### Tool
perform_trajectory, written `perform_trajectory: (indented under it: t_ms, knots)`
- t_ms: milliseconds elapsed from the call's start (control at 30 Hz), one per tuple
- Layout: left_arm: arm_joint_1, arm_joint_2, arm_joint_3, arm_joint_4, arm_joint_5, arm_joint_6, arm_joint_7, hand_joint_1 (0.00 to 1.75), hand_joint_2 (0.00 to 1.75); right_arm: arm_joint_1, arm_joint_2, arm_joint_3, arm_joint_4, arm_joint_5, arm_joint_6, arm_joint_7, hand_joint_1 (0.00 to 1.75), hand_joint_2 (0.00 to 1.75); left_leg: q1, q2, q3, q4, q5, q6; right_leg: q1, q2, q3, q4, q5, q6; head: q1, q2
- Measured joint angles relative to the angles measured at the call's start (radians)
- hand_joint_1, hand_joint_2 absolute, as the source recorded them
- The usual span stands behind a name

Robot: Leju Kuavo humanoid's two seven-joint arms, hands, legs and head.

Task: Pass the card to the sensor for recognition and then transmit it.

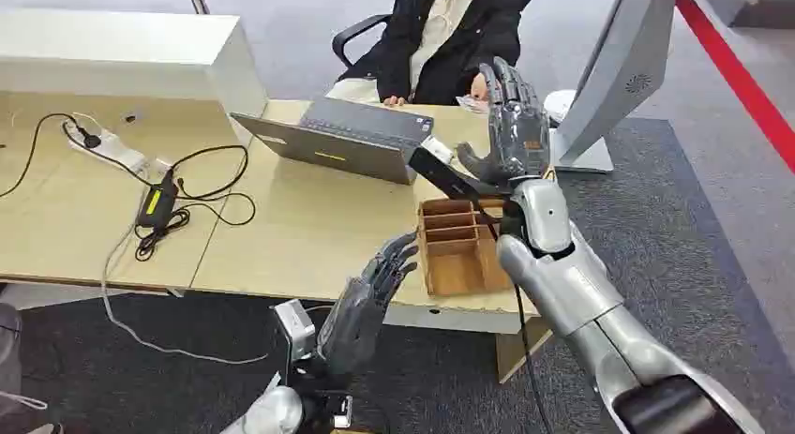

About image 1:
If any silver standing monitor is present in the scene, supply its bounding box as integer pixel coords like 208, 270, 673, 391
548, 0, 727, 174

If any pale wooden desk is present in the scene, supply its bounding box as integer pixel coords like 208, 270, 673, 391
0, 90, 555, 384

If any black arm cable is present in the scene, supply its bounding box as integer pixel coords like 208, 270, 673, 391
474, 195, 555, 434

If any black plug cable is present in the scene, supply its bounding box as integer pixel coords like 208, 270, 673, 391
0, 112, 85, 201

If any person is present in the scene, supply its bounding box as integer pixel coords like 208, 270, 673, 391
325, 0, 537, 108

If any wooden card box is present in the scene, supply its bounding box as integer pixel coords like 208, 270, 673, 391
416, 197, 518, 298

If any person's left hand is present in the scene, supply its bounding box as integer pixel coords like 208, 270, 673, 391
469, 72, 493, 103

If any black and white right wrist camera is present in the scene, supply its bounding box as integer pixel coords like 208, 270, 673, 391
407, 136, 505, 202

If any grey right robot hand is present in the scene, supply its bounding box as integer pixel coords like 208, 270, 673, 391
456, 56, 551, 186

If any grey laptop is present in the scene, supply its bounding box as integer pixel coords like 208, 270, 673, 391
230, 96, 435, 186

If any black office chair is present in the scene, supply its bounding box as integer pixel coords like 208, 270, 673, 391
331, 13, 394, 69

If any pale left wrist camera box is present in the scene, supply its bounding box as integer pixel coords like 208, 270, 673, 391
273, 298, 319, 362

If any white round base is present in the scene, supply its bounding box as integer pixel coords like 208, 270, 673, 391
544, 88, 579, 126

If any white power strip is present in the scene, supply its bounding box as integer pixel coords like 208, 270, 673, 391
64, 119, 173, 175

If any black adapter cable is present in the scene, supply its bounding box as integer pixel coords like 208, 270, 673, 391
133, 144, 258, 262

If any white cabinet box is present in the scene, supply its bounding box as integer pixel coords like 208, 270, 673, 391
0, 9, 269, 119

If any black power adapter yellow label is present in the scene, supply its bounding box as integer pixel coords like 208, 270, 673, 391
135, 169, 182, 230

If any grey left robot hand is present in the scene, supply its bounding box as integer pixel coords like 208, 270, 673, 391
316, 232, 420, 375

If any white cable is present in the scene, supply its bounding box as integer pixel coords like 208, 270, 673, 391
100, 222, 271, 367

